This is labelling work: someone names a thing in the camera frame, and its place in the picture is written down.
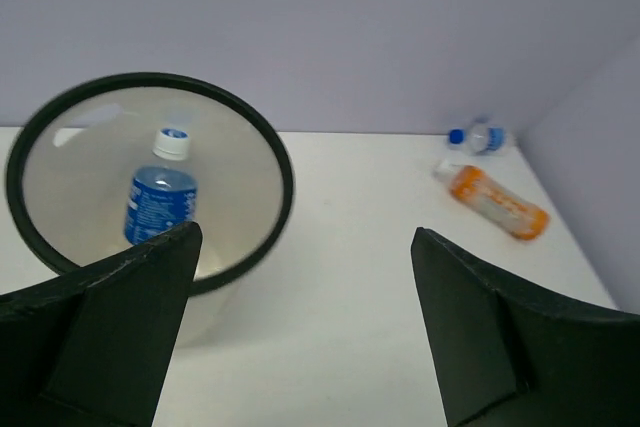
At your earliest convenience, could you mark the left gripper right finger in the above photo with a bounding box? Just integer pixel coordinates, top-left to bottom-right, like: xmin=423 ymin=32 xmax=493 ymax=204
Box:
xmin=411 ymin=228 xmax=639 ymax=426

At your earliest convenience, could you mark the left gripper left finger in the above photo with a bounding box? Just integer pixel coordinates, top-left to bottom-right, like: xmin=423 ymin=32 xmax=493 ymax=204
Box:
xmin=1 ymin=222 xmax=202 ymax=426

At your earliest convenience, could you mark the blue label water bottle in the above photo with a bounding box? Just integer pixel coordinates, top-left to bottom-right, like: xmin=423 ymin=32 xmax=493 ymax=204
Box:
xmin=123 ymin=126 xmax=199 ymax=247

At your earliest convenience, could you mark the white bin with black rim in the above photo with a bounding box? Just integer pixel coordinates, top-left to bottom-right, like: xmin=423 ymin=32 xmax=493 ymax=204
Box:
xmin=5 ymin=72 xmax=295 ymax=348

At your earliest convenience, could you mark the long orange label bottle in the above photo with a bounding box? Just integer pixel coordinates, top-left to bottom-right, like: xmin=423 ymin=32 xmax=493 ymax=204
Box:
xmin=433 ymin=160 xmax=550 ymax=241

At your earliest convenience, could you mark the small blue cap bottle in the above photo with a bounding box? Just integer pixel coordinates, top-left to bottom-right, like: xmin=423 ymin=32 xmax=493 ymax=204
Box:
xmin=447 ymin=119 xmax=514 ymax=156

